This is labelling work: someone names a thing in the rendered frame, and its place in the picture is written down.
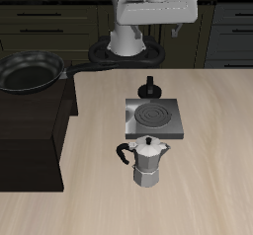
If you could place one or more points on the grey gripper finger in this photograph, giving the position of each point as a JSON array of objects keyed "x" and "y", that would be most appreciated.
[
  {"x": 136, "y": 31},
  {"x": 176, "y": 31}
]

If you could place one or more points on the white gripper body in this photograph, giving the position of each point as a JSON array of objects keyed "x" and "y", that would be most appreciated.
[{"x": 156, "y": 12}]

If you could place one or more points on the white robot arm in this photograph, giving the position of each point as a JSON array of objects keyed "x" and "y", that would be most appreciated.
[{"x": 126, "y": 43}]

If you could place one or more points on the round black stove knob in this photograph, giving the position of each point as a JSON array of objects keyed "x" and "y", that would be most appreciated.
[{"x": 150, "y": 89}]

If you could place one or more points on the dark grey stove plate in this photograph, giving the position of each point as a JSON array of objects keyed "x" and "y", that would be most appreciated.
[{"x": 153, "y": 115}]

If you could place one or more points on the silver moka pot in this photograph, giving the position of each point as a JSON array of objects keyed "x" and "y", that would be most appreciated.
[{"x": 147, "y": 161}]

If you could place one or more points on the grey kitchen drawer unit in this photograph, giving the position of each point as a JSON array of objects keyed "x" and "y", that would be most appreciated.
[{"x": 230, "y": 38}]

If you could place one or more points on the dark olive kitchen cupboards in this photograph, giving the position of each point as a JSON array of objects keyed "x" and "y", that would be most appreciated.
[{"x": 49, "y": 38}]

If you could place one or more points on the black frying pan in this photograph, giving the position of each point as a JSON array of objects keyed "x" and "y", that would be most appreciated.
[{"x": 29, "y": 71}]

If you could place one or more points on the dark wooden cabinet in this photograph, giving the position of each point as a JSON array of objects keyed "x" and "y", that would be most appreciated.
[{"x": 29, "y": 140}]

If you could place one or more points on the flat black base plate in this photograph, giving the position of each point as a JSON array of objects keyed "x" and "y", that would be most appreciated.
[{"x": 154, "y": 55}]

